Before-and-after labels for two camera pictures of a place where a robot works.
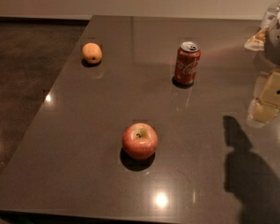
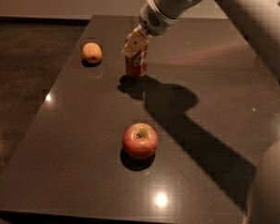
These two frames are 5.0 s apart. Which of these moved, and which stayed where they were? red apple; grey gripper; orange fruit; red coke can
Moved: red coke can; grey gripper
Stayed: red apple; orange fruit
